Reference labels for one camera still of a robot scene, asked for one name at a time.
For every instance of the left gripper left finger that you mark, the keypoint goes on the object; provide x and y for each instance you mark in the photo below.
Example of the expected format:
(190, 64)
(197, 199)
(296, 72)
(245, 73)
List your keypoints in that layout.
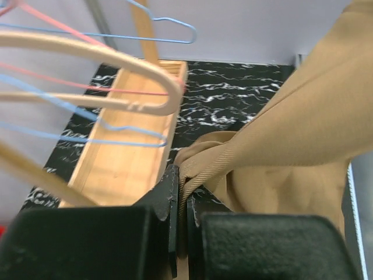
(163, 200)

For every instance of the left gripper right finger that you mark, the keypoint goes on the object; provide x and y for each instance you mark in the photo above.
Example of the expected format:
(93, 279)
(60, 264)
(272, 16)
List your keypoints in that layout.
(200, 202)

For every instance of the light blue wire hanger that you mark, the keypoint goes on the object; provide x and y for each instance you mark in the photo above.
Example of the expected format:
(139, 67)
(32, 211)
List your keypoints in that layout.
(81, 124)

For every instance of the wooden hanger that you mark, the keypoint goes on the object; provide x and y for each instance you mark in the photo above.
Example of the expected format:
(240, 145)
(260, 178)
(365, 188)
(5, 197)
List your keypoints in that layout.
(107, 77)

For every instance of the tan garment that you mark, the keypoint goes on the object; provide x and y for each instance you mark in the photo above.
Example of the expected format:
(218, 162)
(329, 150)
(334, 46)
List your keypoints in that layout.
(283, 174)

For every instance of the wooden clothes rack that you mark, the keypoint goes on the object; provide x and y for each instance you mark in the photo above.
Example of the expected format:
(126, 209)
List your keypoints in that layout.
(133, 125)

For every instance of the white cable duct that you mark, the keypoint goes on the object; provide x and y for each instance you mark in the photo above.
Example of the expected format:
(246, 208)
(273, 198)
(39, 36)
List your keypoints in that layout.
(356, 219)

